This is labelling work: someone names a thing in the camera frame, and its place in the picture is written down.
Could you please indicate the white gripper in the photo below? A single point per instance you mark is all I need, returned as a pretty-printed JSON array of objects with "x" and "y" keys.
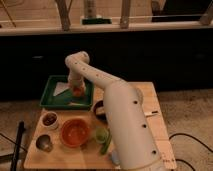
[{"x": 76, "y": 82}]

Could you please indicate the orange-red apple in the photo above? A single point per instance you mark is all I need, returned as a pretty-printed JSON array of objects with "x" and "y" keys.
[{"x": 78, "y": 92}]

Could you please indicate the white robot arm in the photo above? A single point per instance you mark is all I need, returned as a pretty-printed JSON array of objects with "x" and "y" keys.
[{"x": 132, "y": 137}]

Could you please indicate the green plastic tray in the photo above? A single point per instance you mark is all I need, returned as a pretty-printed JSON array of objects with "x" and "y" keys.
[{"x": 61, "y": 101}]

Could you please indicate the yellow strip in tray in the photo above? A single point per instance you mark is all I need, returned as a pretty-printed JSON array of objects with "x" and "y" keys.
[{"x": 76, "y": 104}]

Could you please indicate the white paper napkin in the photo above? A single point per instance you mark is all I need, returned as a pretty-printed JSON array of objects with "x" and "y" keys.
[{"x": 60, "y": 88}]

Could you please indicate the black bowl with block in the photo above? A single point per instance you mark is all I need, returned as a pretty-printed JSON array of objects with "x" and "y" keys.
[{"x": 98, "y": 111}]

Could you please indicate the white cup with brown contents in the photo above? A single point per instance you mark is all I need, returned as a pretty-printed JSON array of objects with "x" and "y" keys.
[{"x": 50, "y": 121}]

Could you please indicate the orange bowl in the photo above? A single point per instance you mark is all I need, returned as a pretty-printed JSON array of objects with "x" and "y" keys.
[{"x": 75, "y": 132}]

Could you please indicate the green cup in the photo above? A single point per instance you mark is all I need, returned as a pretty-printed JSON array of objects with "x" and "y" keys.
[{"x": 101, "y": 135}]

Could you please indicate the wooden board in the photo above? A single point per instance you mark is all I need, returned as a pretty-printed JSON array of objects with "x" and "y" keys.
[{"x": 88, "y": 155}]

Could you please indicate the small metal cup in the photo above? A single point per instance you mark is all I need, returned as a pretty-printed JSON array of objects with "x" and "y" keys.
[{"x": 44, "y": 143}]

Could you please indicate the black pole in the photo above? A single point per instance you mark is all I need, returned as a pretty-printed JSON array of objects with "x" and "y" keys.
[{"x": 17, "y": 147}]

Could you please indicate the green cucumber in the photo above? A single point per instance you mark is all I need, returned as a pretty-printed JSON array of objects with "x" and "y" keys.
[{"x": 106, "y": 145}]

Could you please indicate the blue sponge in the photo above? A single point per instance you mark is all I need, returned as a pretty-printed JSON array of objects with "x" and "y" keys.
[{"x": 114, "y": 158}]

